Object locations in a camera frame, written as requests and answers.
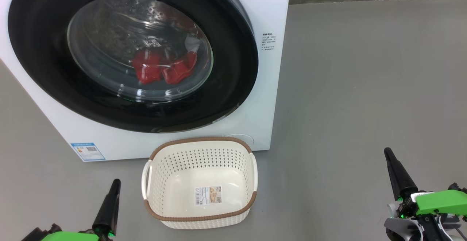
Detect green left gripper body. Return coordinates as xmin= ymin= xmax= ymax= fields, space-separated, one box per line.
xmin=21 ymin=223 xmax=116 ymax=241

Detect printed label sticker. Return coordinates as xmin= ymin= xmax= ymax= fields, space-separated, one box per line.
xmin=194 ymin=186 xmax=222 ymax=206

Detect cream laundry basket brown rim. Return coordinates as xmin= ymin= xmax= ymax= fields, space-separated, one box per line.
xmin=141 ymin=136 xmax=258 ymax=230

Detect red and white clothes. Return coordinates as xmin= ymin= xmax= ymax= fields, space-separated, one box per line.
xmin=131 ymin=33 xmax=202 ymax=85

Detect white front-load washing machine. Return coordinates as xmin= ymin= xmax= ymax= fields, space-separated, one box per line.
xmin=0 ymin=0 xmax=292 ymax=162

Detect black washer door with glass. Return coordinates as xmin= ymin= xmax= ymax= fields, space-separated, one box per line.
xmin=7 ymin=0 xmax=259 ymax=133

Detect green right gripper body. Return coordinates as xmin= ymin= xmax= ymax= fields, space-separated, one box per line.
xmin=397 ymin=183 xmax=467 ymax=220

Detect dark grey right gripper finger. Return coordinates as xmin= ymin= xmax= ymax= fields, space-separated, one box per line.
xmin=384 ymin=147 xmax=418 ymax=201

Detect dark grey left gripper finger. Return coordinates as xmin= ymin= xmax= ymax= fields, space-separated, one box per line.
xmin=92 ymin=179 xmax=121 ymax=237

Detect round white filter cover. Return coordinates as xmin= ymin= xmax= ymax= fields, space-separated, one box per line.
xmin=224 ymin=134 xmax=254 ymax=150

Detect blue energy label sticker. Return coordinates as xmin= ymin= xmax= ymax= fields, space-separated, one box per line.
xmin=71 ymin=143 xmax=106 ymax=162

